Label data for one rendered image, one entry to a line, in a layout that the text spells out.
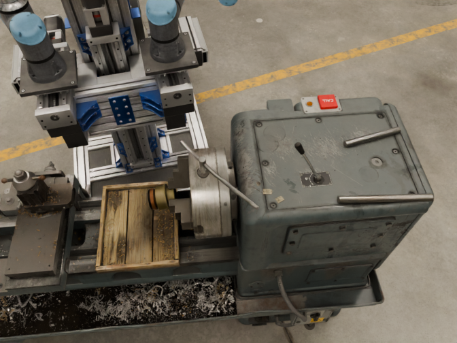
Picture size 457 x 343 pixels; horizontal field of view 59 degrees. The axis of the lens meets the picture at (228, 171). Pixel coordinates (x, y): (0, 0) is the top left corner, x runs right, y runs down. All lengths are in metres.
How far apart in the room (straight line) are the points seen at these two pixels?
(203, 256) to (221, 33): 2.61
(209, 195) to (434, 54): 3.03
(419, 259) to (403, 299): 0.28
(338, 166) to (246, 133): 0.32
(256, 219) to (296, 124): 0.39
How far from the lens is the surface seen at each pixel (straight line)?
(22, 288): 1.64
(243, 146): 1.35
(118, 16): 1.87
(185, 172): 1.40
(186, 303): 1.80
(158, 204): 1.42
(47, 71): 1.79
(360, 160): 1.37
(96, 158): 2.73
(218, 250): 1.58
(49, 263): 1.57
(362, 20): 4.17
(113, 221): 1.67
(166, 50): 1.75
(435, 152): 3.24
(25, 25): 1.73
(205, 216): 1.31
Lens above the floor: 2.32
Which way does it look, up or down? 56 degrees down
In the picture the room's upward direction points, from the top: straight up
